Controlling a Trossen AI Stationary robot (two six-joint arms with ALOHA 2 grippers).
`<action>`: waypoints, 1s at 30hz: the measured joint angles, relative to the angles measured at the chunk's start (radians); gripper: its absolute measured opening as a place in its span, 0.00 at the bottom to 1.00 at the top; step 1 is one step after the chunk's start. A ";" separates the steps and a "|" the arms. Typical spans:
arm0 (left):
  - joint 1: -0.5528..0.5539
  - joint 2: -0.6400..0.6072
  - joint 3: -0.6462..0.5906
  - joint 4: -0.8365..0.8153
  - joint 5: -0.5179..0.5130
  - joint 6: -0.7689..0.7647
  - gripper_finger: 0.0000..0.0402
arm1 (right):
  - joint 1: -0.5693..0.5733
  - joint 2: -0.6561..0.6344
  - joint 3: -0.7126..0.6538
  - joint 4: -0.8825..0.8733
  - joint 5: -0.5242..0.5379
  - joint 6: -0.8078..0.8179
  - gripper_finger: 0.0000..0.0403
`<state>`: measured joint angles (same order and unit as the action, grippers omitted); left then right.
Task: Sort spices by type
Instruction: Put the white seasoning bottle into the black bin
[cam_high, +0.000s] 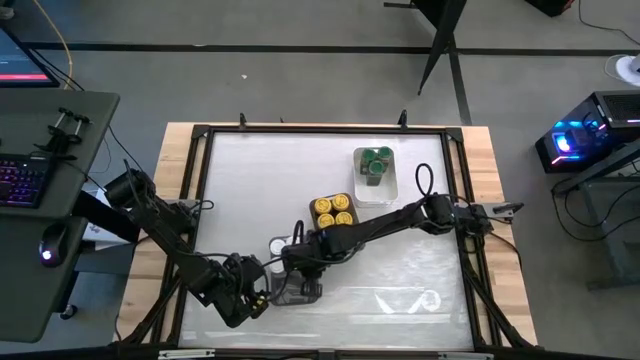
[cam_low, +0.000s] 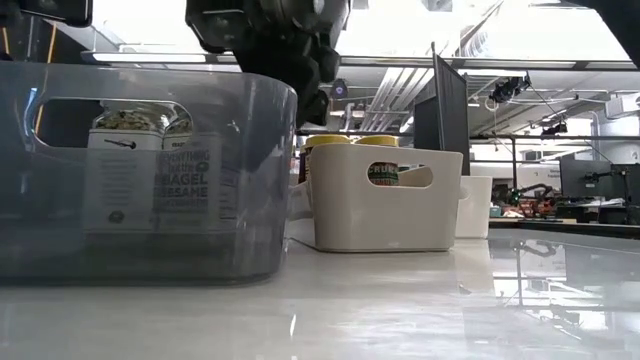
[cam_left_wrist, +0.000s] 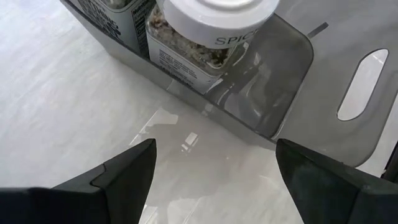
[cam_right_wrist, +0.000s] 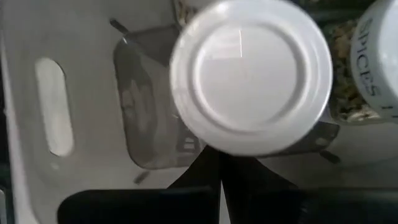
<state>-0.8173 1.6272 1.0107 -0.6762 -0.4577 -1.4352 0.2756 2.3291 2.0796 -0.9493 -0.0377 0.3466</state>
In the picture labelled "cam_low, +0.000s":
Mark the grey transparent plastic bin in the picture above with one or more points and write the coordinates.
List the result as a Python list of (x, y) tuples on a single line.
[(50, 250)]

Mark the black background rack rail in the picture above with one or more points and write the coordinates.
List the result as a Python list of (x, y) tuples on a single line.
[(550, 137)]

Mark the red background equipment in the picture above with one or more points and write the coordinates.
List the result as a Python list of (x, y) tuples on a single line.
[(530, 207)]

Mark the black desktop monitor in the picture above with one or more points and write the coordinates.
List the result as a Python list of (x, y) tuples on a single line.
[(627, 182), (582, 177)]

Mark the black camera on background rig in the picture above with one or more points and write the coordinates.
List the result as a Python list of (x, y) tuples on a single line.
[(507, 90)]

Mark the black aluminium table frame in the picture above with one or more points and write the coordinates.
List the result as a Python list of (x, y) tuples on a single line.
[(575, 229)]

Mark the white-lid spice jar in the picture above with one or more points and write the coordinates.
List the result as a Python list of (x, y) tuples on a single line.
[(190, 180), (120, 175)]

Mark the yellow-lid spice jar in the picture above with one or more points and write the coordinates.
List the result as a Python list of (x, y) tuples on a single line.
[(377, 140), (327, 140)]

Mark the small black round camera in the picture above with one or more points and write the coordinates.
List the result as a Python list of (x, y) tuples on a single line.
[(341, 90)]

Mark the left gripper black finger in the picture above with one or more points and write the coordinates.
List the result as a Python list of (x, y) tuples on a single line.
[(314, 107)]

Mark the beige plastic bin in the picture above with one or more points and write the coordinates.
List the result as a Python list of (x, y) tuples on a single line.
[(350, 215)]

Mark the black horizontal rig beam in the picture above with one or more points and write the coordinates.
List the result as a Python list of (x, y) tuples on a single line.
[(580, 65)]

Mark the white plastic bin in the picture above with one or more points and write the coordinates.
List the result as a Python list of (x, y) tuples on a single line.
[(475, 210)]

